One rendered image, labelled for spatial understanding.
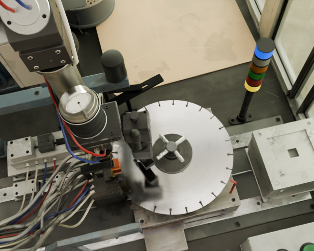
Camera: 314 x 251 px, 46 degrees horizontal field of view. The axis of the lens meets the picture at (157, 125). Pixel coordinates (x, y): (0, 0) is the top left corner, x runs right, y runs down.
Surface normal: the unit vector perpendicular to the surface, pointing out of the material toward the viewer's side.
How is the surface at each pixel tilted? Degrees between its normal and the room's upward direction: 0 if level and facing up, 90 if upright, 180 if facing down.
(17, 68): 90
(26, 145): 0
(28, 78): 90
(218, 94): 0
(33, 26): 45
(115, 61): 0
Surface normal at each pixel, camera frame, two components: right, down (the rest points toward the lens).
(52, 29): 0.11, 0.33
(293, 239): -0.06, -0.42
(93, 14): 0.49, 0.77
